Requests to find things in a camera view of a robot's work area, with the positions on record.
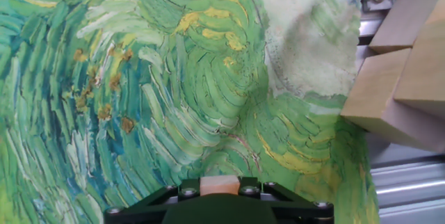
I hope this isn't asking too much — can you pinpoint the large wooden block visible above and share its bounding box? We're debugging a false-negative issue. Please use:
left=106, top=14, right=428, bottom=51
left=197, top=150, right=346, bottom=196
left=368, top=0, right=445, bottom=119
left=340, top=48, right=445, bottom=154

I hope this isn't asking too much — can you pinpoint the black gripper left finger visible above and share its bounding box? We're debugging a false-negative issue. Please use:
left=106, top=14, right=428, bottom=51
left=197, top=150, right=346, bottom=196
left=103, top=178, right=202, bottom=224

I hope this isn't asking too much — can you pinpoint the green blue painted cloth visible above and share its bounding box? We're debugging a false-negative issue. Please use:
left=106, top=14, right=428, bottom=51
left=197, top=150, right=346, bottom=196
left=0, top=0, right=382, bottom=224

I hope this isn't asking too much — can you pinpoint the medium wooden cube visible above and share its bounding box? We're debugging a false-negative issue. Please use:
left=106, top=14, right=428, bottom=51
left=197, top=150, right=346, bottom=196
left=199, top=175, right=241, bottom=196

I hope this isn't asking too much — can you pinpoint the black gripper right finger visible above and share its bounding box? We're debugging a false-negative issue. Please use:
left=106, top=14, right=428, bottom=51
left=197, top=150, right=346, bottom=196
left=238, top=177, right=335, bottom=224

